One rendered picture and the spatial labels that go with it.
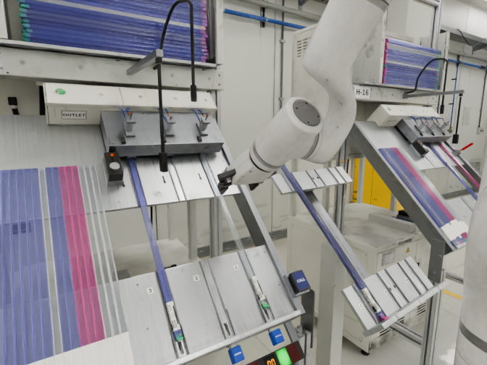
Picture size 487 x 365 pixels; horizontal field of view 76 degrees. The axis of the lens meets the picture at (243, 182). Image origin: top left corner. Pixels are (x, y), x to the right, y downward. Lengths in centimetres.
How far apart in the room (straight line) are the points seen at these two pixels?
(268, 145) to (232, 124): 226
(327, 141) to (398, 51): 124
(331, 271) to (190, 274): 46
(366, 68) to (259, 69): 151
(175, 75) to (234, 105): 184
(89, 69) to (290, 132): 65
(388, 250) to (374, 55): 95
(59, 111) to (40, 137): 8
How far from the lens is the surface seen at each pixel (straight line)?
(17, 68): 102
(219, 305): 78
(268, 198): 319
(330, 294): 108
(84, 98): 97
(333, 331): 114
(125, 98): 100
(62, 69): 102
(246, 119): 295
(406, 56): 190
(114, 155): 88
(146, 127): 95
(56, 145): 96
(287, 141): 60
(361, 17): 58
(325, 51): 57
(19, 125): 101
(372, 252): 164
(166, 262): 139
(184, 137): 96
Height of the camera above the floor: 118
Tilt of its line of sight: 10 degrees down
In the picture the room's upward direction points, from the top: straight up
